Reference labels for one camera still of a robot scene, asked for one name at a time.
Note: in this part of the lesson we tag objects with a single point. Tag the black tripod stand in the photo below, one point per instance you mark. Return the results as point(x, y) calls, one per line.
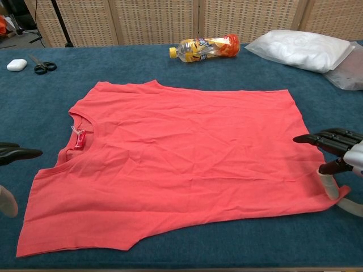
point(61, 22)

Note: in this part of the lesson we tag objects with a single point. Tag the left black grey robot hand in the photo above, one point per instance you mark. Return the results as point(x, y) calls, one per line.
point(14, 153)

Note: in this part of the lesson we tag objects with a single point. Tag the clear plastic bag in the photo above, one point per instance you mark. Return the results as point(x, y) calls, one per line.
point(350, 76)

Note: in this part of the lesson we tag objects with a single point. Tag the white garment in plastic bag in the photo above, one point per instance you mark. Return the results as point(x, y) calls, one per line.
point(300, 48)

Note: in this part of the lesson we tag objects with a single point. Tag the orange object on floor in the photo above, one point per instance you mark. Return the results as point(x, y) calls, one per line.
point(2, 25)

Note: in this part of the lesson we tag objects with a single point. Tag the woven wicker folding screen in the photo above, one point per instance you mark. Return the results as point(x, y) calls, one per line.
point(156, 20)

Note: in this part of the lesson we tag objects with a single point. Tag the white earbuds case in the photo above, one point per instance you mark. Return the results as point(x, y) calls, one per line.
point(17, 65)

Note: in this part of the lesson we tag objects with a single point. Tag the orange drink plastic bottle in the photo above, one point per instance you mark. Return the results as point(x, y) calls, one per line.
point(204, 48)

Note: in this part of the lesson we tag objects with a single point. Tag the right black grey robot hand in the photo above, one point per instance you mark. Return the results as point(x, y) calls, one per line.
point(340, 141)

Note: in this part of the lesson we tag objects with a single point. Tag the blue carpet table cover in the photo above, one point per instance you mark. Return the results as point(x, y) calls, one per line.
point(170, 252)

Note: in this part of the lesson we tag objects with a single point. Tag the coral red t-shirt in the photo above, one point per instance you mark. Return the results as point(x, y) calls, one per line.
point(184, 156)

